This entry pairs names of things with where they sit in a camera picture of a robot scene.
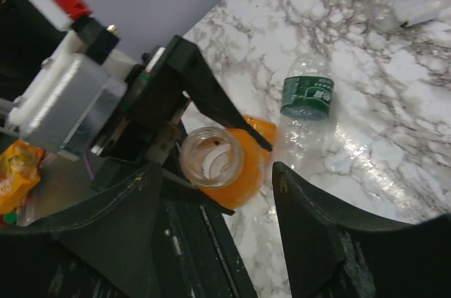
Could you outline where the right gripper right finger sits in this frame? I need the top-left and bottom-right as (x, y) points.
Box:
(272, 162), (450, 297)

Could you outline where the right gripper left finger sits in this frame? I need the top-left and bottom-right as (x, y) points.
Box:
(1, 163), (162, 297)

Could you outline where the clear bottle green label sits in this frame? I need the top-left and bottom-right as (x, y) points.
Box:
(274, 53), (334, 177)

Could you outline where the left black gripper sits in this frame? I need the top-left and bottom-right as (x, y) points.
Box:
(91, 35), (273, 216)

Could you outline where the orange snack packet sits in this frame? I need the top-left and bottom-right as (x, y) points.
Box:
(1, 139), (45, 226)

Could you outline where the clear bottle black cap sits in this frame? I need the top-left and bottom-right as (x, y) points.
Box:
(364, 0), (450, 32)

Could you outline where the black aluminium base frame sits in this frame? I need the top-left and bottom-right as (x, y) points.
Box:
(152, 201), (257, 298)

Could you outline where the orange juice bottle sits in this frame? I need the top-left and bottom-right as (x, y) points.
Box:
(179, 127), (271, 210)

